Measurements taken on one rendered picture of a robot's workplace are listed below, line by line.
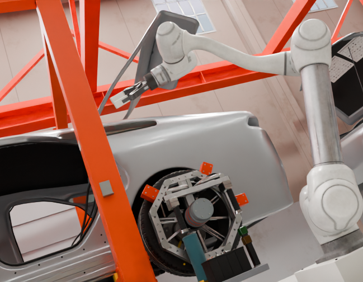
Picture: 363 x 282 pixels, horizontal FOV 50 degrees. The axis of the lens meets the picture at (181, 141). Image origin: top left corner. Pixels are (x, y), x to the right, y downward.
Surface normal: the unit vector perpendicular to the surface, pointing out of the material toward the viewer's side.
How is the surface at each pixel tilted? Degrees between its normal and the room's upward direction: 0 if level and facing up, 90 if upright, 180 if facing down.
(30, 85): 90
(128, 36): 90
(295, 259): 90
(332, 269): 90
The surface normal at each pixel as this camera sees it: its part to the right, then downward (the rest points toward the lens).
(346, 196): -0.26, -0.12
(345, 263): 0.18, -0.41
